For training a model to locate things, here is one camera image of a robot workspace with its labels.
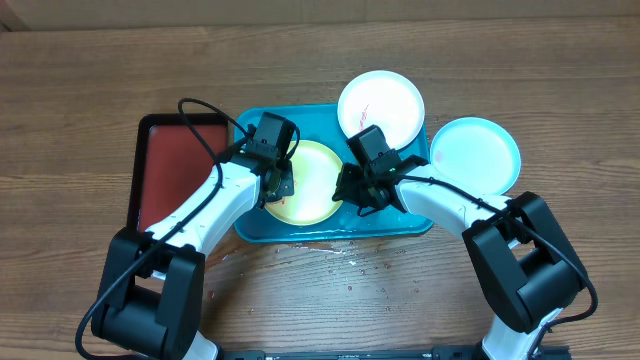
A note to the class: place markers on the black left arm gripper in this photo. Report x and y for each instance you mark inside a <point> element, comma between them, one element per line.
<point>287,186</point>

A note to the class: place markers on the yellow plate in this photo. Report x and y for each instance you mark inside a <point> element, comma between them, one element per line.
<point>315,171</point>

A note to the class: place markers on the light blue plate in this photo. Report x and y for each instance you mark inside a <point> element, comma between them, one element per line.
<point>478,153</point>

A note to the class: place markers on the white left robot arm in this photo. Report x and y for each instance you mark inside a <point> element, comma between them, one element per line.
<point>150,295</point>

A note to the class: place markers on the teal plastic tray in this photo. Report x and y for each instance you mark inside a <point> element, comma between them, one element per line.
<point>320,123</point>

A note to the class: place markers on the black tray with red water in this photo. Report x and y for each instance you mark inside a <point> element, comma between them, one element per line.
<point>169,165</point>

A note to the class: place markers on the white plate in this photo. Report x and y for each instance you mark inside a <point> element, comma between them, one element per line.
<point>385,99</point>

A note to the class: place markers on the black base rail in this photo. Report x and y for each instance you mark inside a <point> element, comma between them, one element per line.
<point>453,352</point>

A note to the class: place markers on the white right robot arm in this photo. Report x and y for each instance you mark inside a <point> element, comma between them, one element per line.
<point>527,269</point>

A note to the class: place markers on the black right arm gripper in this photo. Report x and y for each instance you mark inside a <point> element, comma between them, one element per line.
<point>349,192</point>

